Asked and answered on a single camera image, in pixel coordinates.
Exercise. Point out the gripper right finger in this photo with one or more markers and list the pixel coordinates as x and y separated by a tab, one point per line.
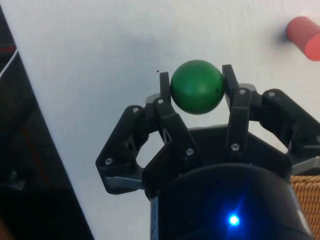
240	117

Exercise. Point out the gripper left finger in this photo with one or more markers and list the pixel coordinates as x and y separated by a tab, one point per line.
172	125

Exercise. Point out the green ball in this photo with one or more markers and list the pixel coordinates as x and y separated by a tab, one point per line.
197	87

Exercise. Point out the red cylinder block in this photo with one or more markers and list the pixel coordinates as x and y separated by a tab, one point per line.
301	35

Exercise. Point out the wicker basket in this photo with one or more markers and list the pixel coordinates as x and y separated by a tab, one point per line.
308	207

